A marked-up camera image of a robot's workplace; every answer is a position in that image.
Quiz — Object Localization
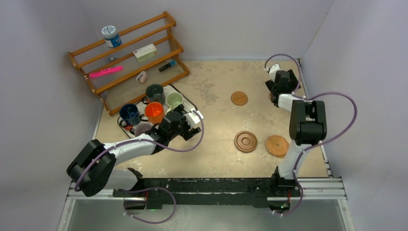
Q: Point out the white green small box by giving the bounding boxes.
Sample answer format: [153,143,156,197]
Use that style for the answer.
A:
[133,44,157,63]

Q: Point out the wooden tiered shelf rack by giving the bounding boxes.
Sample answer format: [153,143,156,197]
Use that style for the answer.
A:
[67,11,190,116]

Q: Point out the dark green mug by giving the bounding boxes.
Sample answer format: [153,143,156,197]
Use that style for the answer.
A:
[142,84,166,104]

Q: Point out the dark blue mug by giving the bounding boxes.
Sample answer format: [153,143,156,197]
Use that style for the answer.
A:
[119,103,141,125]

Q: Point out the pink highlighter marker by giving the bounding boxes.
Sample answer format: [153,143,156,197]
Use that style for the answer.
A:
[89,65,123,79]

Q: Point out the small white pink object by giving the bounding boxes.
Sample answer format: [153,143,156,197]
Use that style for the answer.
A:
[136,71,147,83]

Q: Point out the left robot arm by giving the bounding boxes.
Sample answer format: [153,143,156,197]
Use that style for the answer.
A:
[66,105,204,197]

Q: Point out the orange mug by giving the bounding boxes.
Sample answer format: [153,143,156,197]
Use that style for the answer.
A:
[143,102,165,124]

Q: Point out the lilac purple mug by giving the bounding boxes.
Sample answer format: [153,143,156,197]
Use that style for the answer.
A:
[133,123,153,137]

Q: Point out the white strawberry metal tray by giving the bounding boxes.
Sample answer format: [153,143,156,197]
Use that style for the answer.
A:
[117,84,204,138]

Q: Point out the woven rattan round coaster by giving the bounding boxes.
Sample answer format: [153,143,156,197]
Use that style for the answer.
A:
[266,135,289,158]

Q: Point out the blue white lidded jar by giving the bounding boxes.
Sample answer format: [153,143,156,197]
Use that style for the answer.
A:
[101,25,122,48]

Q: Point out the plain round wooden coaster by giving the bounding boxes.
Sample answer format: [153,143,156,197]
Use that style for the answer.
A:
[230,91,248,106]

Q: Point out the light green mug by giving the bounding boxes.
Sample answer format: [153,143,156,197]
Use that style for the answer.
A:
[166,92,184,109]

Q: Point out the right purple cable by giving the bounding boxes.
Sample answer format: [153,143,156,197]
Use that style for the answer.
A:
[264,53,358,218]

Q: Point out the dark grooved wooden coaster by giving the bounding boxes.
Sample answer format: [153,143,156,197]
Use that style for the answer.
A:
[234,130,257,153]

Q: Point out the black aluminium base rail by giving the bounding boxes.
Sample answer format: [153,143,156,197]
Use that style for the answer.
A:
[65,177,346,211]

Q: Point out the black blue marker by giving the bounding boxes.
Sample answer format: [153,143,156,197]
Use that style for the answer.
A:
[159,61,176,72]

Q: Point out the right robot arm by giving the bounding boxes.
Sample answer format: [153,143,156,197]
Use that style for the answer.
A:
[265,64,327,196]

